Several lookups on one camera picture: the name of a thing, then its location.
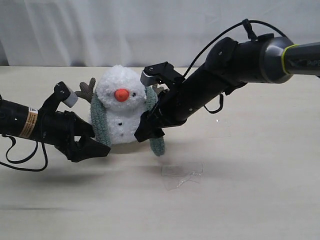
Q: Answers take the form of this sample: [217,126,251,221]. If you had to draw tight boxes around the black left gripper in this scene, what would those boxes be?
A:
[34,110,111,163]

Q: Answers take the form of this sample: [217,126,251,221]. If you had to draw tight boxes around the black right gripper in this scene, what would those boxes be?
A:
[134,67,225,143]

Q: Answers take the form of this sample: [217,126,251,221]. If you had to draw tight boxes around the teal fuzzy scarf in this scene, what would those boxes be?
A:
[90,87,158,148]

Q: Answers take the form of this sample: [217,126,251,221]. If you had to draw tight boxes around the white plush snowman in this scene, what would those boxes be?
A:
[75,65,158,147]

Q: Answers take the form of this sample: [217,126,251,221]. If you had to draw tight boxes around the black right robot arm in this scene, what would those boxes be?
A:
[134,37,320,142]

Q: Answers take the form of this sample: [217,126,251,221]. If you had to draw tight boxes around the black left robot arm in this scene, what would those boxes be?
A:
[0,95,110,163]

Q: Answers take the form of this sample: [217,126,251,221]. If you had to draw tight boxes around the clear tape piece near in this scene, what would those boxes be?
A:
[160,162,204,191]

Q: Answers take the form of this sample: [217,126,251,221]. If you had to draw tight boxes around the white backdrop curtain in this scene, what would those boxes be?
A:
[0,0,320,67]

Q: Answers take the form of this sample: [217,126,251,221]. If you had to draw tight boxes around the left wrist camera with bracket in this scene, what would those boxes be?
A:
[40,81,79,114]

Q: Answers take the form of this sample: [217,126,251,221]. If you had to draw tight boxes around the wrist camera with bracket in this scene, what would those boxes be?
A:
[40,81,79,114]
[140,61,185,89]

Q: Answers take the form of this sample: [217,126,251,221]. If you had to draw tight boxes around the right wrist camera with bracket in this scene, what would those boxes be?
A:
[140,61,185,89]

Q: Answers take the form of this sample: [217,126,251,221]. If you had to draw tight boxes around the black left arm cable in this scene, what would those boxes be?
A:
[0,133,49,172]

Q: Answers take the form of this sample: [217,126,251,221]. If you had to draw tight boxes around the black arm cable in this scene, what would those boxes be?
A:
[0,133,49,172]
[183,19,291,115]

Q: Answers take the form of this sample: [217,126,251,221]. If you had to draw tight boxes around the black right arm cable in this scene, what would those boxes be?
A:
[183,19,291,115]

